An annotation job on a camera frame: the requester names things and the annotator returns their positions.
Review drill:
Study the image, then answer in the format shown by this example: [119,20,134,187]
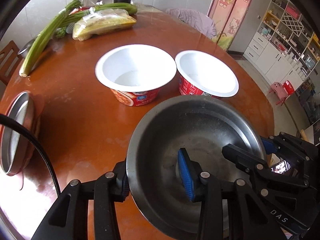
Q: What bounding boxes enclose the light green celery bunch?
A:
[19,0,81,77]

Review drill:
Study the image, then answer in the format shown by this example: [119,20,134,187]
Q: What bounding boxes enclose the red instant noodle bowl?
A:
[95,44,177,106]

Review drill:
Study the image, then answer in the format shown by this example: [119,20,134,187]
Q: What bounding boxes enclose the pink cloth on chair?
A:
[165,8,217,39]

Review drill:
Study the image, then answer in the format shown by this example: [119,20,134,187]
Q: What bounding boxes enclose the brown wooden slat chair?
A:
[0,40,22,86]

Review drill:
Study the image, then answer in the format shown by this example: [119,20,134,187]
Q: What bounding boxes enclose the dark green vegetable stalks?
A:
[54,3,138,38]

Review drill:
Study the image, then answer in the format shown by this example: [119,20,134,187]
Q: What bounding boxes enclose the pink child stool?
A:
[269,80,295,105]

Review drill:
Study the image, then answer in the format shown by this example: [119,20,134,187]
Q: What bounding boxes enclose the black camera cable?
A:
[0,113,61,197]

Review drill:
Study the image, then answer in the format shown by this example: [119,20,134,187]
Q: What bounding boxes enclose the stainless steel bowl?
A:
[126,95,266,239]

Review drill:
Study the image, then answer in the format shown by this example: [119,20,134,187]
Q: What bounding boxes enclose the bagged yellow corn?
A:
[72,10,137,41]

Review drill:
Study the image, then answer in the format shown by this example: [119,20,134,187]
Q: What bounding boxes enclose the pink hello kitty screen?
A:
[208,0,251,51]

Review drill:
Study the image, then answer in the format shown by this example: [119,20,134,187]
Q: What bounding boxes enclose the smartphone with lit screen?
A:
[271,160,291,174]

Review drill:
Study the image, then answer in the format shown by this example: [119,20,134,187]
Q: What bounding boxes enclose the white shelf cabinet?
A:
[244,0,319,89]

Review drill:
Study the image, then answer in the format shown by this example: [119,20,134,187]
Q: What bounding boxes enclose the shallow round metal pan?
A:
[0,90,36,176]

